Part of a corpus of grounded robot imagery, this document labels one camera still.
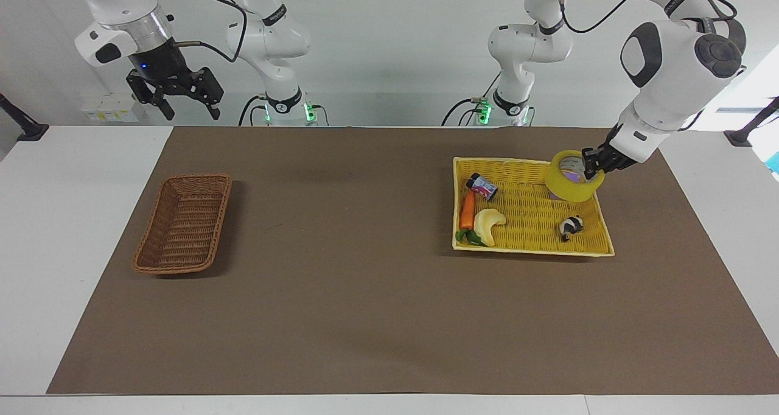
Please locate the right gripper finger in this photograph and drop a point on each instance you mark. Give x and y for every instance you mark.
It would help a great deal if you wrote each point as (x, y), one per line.
(139, 87)
(208, 86)

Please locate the white socket box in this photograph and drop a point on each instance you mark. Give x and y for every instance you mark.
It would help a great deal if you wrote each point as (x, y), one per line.
(109, 112)

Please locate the small purple can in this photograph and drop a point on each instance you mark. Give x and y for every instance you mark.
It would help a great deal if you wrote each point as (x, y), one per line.
(485, 187)

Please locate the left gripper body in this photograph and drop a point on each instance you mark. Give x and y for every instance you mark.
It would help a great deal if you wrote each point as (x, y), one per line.
(621, 158)

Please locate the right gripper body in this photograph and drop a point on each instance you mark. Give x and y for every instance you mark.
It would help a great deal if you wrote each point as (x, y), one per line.
(155, 59)

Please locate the yellow woven basket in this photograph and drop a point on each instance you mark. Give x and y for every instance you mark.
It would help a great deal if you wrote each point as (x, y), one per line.
(529, 220)

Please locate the black and white toy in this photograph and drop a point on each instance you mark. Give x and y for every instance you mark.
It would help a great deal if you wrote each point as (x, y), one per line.
(572, 225)

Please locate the pale yellow toy banana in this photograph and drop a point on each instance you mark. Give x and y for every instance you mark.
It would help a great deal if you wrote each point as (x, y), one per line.
(485, 223)

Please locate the yellow tape roll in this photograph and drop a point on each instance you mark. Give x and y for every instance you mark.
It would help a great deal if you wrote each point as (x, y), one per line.
(563, 187)

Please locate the orange toy carrot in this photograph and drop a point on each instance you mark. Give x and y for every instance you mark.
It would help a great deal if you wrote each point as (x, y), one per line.
(467, 213)

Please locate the teal object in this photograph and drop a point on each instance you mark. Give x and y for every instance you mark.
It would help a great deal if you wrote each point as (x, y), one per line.
(774, 162)

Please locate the black stand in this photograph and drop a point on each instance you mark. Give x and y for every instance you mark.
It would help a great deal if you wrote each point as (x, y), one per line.
(27, 130)
(744, 134)

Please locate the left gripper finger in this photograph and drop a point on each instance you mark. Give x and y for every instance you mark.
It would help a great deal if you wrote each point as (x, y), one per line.
(588, 162)
(604, 158)

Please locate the brown wicker basket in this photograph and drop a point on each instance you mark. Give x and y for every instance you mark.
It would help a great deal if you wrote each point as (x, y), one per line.
(182, 226)

